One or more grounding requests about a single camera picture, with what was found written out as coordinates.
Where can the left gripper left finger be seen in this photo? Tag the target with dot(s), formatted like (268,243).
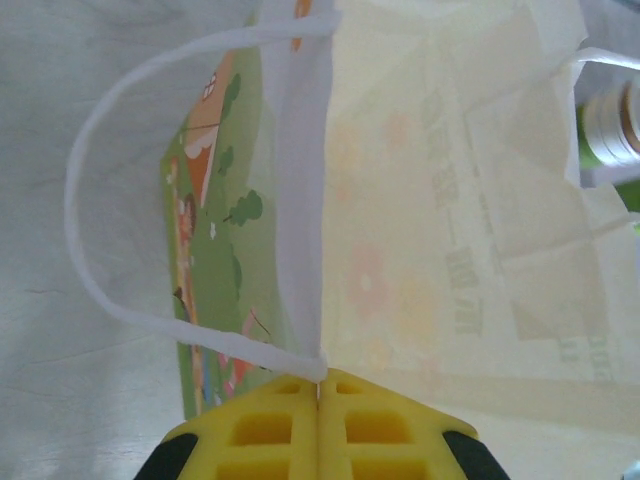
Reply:
(260,440)

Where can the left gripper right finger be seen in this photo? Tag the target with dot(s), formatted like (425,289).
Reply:
(380,440)

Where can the white printed paper bag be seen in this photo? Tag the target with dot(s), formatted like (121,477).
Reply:
(400,200)

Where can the stack of green paper cups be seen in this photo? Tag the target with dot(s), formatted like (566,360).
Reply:
(607,130)

